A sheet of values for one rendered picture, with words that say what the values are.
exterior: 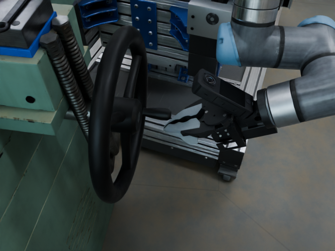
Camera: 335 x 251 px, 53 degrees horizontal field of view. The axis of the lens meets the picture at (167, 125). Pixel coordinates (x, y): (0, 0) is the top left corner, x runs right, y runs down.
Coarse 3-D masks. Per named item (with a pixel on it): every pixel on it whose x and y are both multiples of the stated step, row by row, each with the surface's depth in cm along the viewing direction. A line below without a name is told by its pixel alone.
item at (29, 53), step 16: (0, 0) 43; (16, 0) 43; (32, 0) 43; (48, 0) 44; (0, 16) 41; (16, 16) 41; (32, 16) 41; (48, 16) 45; (16, 32) 39; (32, 32) 41; (48, 32) 45; (0, 48) 41; (16, 48) 41; (32, 48) 42
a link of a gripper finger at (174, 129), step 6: (192, 120) 63; (168, 126) 66; (174, 126) 65; (180, 126) 64; (186, 126) 63; (192, 126) 62; (198, 126) 61; (168, 132) 66; (174, 132) 64; (186, 138) 66; (192, 138) 66; (192, 144) 67
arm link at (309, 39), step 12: (300, 24) 61; (312, 24) 59; (324, 24) 58; (288, 36) 57; (300, 36) 56; (312, 36) 56; (324, 36) 56; (288, 48) 57; (300, 48) 56; (312, 48) 56; (324, 48) 55; (288, 60) 58; (300, 60) 57; (312, 60) 55
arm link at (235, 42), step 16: (240, 0) 54; (256, 0) 52; (272, 0) 53; (240, 16) 55; (256, 16) 54; (272, 16) 55; (224, 32) 57; (240, 32) 56; (256, 32) 55; (272, 32) 57; (224, 48) 57; (240, 48) 57; (256, 48) 57; (272, 48) 57; (224, 64) 61; (240, 64) 59; (256, 64) 59; (272, 64) 59
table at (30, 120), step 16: (64, 0) 68; (64, 96) 50; (0, 112) 48; (16, 112) 48; (32, 112) 48; (48, 112) 48; (64, 112) 51; (0, 128) 50; (16, 128) 49; (32, 128) 48; (48, 128) 48
